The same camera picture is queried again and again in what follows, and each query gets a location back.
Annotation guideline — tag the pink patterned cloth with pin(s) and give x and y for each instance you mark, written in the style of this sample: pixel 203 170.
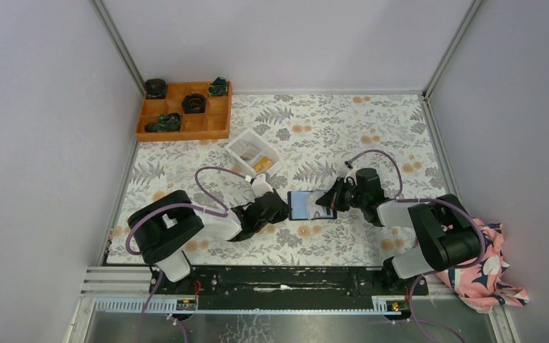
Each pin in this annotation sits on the pink patterned cloth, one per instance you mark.
pixel 481 286

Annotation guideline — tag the dark rolled item outside tray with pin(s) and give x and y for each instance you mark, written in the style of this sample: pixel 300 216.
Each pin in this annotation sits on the dark rolled item outside tray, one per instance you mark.
pixel 155 89

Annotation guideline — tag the slotted white cable duct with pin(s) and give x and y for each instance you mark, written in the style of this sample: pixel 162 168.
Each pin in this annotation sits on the slotted white cable duct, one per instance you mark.
pixel 273 305

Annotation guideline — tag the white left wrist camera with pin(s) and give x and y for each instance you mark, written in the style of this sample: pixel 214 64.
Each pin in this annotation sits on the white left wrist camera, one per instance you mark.
pixel 259 184

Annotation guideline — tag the black red rolled item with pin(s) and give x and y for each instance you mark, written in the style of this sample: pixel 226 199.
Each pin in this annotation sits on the black red rolled item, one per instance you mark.
pixel 194 104

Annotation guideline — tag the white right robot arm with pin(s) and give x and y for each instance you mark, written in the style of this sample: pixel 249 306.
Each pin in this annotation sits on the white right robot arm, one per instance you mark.
pixel 446 235

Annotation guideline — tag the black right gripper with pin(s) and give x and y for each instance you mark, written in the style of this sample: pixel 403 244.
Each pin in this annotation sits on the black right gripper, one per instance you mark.
pixel 332 197

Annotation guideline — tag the dark green rolled item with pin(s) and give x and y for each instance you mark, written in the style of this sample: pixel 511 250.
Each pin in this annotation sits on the dark green rolled item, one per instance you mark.
pixel 219 87
pixel 165 123

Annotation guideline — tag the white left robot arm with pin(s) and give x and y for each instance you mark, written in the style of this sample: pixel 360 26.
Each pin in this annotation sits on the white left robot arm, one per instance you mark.
pixel 160 230

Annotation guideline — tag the orange card in box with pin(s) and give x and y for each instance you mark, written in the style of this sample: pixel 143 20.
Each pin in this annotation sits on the orange card in box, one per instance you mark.
pixel 263 164

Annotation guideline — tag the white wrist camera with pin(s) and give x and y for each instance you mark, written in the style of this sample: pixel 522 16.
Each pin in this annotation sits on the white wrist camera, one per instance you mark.
pixel 259 184
pixel 351 172

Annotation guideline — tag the orange compartment tray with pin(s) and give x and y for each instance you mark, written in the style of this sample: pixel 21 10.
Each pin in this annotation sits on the orange compartment tray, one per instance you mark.
pixel 213 124

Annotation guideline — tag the white patterned card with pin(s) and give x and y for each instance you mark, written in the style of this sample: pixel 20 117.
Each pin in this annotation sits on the white patterned card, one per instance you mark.
pixel 313 210

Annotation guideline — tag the black metal base rail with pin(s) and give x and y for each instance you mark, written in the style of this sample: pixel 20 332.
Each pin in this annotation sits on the black metal base rail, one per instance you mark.
pixel 278 281

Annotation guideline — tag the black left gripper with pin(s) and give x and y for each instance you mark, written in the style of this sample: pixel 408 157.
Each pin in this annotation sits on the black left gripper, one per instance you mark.
pixel 282 214

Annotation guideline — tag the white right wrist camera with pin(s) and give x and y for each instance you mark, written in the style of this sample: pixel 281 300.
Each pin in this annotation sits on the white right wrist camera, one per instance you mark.
pixel 351 172

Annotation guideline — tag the dark green rolled item front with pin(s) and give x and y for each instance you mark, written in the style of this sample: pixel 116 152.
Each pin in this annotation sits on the dark green rolled item front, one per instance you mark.
pixel 165 123

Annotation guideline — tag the floral paper table mat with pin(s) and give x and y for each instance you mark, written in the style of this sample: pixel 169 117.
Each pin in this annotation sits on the floral paper table mat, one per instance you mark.
pixel 315 134

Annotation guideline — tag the white plastic card box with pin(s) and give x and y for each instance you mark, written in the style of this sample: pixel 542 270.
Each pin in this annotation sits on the white plastic card box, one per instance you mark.
pixel 248 147

